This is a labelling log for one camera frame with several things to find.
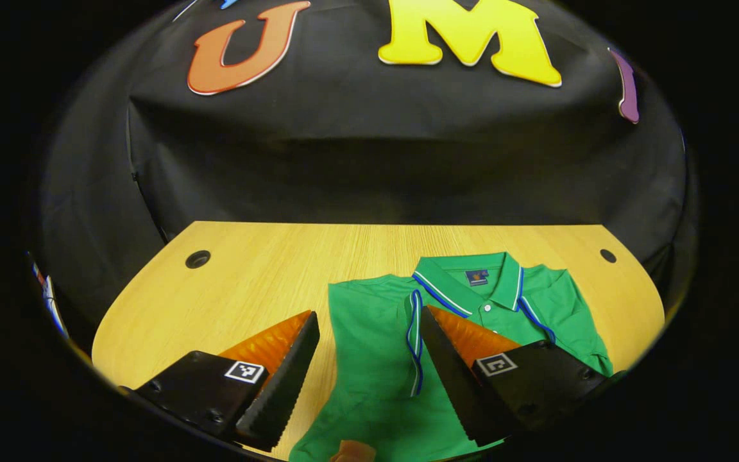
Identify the black backdrop cloth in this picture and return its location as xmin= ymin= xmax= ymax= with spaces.
xmin=26 ymin=0 xmax=699 ymax=341

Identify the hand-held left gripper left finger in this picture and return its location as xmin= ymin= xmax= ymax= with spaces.
xmin=118 ymin=310 xmax=321 ymax=453

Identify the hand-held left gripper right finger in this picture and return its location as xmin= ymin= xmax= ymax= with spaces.
xmin=420 ymin=305 xmax=627 ymax=447

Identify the green T-shirt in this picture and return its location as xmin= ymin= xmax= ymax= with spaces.
xmin=288 ymin=252 xmax=615 ymax=462

